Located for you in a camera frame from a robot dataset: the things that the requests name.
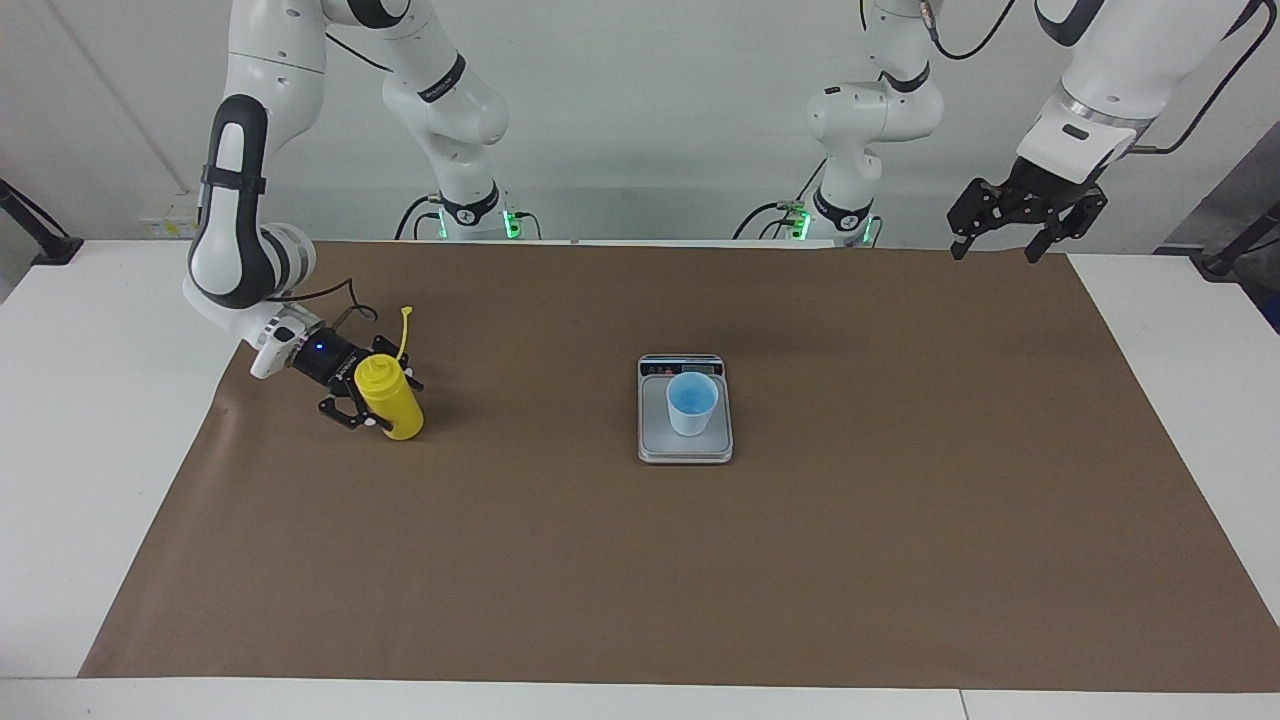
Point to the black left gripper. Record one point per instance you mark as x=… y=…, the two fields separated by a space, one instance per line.
x=1048 y=195

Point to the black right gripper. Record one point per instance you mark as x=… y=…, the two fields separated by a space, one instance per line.
x=330 y=362

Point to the yellow squeeze bottle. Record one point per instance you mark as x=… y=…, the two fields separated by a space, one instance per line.
x=395 y=410

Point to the light blue plastic cup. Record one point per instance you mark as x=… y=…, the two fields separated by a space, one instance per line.
x=692 y=415

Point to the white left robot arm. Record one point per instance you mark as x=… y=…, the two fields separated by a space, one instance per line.
x=1130 y=60

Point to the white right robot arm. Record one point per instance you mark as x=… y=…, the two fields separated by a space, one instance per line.
x=225 y=250

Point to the silver digital kitchen scale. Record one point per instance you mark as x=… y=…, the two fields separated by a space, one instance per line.
x=660 y=442

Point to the black clamp stand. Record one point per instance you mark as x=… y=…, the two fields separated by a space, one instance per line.
x=45 y=240
x=1235 y=255

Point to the brown paper mat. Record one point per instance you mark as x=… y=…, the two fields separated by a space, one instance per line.
x=640 y=580

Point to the white wall socket box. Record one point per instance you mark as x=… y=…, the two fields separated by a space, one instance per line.
x=170 y=218

